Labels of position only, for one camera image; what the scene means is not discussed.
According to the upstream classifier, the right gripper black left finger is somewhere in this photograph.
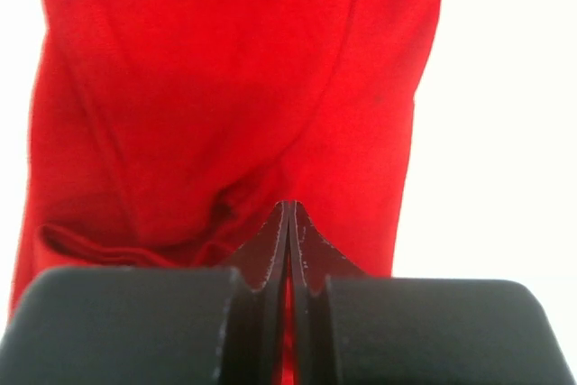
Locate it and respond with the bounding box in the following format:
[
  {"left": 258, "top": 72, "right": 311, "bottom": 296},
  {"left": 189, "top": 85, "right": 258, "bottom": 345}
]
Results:
[{"left": 1, "top": 202, "right": 289, "bottom": 385}]

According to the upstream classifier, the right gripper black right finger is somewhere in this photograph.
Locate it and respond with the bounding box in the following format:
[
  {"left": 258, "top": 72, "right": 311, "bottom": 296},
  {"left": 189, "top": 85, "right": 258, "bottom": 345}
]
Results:
[{"left": 288, "top": 202, "right": 574, "bottom": 385}]

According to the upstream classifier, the red t-shirt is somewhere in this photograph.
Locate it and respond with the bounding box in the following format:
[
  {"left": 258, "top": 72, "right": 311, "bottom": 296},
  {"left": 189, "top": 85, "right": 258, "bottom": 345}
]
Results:
[{"left": 8, "top": 0, "right": 442, "bottom": 384}]

